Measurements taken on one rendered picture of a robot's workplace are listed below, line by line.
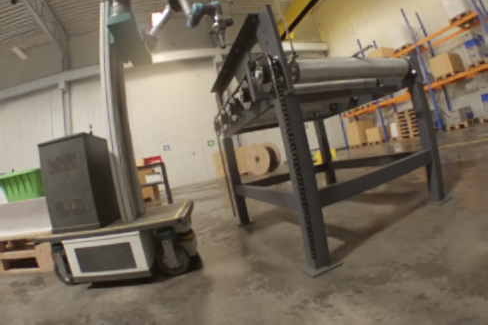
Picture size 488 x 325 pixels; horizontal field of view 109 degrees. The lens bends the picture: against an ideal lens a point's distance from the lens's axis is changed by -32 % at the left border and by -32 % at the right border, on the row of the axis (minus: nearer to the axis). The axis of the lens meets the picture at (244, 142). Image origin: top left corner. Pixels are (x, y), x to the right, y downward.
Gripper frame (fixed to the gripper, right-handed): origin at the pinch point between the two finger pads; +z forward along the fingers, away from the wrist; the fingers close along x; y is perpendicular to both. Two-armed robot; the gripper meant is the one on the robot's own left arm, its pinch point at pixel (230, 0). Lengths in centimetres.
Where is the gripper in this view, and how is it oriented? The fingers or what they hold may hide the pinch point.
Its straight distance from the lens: 203.0
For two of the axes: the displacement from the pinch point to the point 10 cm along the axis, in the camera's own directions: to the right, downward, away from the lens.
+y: -1.9, 4.1, 8.9
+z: 0.3, 9.1, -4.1
